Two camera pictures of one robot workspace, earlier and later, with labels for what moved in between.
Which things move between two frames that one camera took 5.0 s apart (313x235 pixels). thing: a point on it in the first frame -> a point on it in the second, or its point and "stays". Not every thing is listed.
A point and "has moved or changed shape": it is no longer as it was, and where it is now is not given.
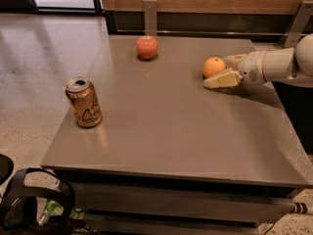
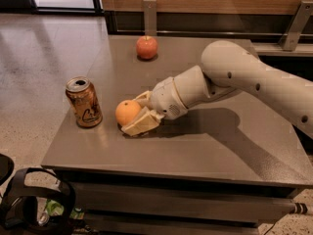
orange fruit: (213, 66) has moved or changed shape
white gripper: (250, 69) -> (165, 97)
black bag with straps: (19, 211) stays
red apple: (147, 47) stays
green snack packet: (54, 208) stays
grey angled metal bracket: (297, 24) stays
